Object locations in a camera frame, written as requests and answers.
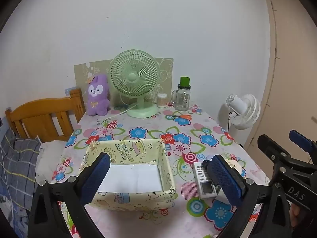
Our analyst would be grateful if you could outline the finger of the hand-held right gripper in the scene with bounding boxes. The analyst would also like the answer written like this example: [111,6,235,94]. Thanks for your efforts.
[289,130,317,163]
[258,134,290,164]

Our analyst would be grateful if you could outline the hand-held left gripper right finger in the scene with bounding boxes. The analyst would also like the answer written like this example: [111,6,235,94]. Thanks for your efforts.
[202,154,292,238]

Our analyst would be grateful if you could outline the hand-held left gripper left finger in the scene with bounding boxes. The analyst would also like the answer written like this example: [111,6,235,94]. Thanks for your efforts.
[27,152,111,238]

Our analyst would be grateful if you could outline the cream cartoon dog gadget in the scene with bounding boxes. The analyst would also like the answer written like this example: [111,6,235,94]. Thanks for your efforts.
[224,157,245,176]

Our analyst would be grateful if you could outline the white remote control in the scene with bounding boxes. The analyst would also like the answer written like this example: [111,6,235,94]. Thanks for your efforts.
[193,162,220,200]

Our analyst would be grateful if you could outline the yellow cartoon print storage box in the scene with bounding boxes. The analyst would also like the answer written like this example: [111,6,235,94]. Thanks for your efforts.
[79,139,178,212]

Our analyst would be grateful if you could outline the person's right hand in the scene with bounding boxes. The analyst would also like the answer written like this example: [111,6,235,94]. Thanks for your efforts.
[289,202,301,228]

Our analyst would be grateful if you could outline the white floor fan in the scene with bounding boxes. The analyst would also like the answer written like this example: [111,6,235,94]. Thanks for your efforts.
[217,93,261,142]

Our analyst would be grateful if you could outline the white pillow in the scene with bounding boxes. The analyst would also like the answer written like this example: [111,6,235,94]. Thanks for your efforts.
[35,136,67,186]

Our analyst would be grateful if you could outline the floral tablecloth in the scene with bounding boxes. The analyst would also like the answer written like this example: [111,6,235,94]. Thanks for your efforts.
[51,102,271,238]

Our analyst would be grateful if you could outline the purple plush toy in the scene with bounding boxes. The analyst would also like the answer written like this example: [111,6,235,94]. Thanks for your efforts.
[85,74,110,116]

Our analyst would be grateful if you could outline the blue plaid blanket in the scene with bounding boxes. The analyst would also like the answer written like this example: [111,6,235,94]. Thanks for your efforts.
[0,125,42,228]

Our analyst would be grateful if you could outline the beige door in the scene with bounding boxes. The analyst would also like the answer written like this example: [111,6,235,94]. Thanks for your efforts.
[244,0,317,169]

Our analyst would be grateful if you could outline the printed bed sheet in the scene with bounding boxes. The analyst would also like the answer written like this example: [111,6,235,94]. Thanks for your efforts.
[0,191,32,228]

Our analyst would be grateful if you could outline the wooden bed headboard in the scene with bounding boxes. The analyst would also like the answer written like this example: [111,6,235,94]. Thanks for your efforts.
[5,88,86,143]

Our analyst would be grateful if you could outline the glass jar mug green lid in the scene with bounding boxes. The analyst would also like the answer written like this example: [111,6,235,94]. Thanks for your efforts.
[171,77,192,111]

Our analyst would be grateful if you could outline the green desk fan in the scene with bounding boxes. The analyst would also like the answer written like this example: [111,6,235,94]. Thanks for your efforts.
[110,50,159,118]

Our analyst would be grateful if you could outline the beige printed board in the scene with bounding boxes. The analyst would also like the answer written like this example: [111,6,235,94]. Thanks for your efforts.
[74,58,174,112]

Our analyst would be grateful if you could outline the black fan cable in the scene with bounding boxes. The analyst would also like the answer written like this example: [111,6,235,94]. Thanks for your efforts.
[228,111,236,132]

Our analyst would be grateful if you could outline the white fan cable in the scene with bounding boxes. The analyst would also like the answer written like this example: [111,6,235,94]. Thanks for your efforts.
[105,104,137,119]

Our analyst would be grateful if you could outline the orange handled scissors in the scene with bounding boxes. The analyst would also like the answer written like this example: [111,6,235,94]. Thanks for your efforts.
[165,114,192,120]

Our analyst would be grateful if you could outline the blue wall poster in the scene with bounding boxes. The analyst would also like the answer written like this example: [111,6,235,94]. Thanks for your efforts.
[65,86,81,97]

